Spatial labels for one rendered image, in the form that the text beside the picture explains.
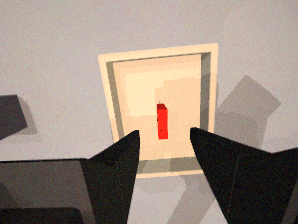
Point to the cream shallow tray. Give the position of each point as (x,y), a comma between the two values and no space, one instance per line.
(184,78)

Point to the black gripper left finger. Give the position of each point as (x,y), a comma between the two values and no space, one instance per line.
(100,187)

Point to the red fuse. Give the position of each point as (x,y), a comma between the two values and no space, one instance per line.
(162,116)

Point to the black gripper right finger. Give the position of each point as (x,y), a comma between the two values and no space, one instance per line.
(251,186)

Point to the dark grey fuse block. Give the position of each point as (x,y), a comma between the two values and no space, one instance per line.
(12,119)

